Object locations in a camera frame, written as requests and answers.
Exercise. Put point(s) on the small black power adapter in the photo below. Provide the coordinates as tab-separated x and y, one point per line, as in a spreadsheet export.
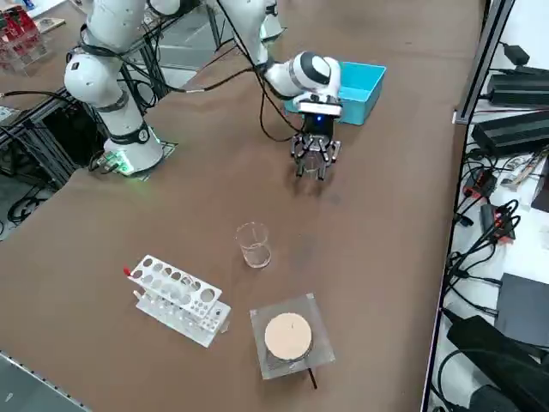
517	53

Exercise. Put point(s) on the black flat case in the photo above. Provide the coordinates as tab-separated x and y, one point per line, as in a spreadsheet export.
525	309

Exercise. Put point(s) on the black and red device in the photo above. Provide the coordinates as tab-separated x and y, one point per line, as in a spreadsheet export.
480	184

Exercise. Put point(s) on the large glass beaker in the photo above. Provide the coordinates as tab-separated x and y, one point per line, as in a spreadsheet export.
254	253

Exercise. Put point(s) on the black device with red lights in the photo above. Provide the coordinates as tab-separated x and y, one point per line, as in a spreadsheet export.
497	223

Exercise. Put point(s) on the black metal frame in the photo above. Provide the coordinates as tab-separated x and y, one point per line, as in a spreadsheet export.
47	137

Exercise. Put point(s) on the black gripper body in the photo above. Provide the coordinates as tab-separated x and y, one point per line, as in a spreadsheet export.
318	126

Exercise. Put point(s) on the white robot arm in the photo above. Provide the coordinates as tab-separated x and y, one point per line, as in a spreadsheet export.
274	28
111	77

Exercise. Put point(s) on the grey aluminium post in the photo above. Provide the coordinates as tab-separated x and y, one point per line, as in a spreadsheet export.
484	60

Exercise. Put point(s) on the blue plastic bin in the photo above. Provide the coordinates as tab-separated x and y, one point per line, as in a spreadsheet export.
360	90

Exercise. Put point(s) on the white test tube rack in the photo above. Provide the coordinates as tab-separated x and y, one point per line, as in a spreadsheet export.
176	296

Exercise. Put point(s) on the clear acrylic box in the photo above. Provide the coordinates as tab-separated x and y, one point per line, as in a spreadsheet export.
21	43

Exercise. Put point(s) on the red plastic dropper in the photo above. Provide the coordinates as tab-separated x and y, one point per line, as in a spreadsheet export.
127	271

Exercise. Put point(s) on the small cardboard piece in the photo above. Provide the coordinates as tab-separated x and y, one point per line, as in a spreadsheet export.
49	24

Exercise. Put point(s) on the small glass beaker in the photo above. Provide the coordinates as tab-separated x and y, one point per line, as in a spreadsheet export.
312	166

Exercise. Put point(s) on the large black power adapter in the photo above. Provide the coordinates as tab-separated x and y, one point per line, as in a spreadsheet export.
510	133
519	88

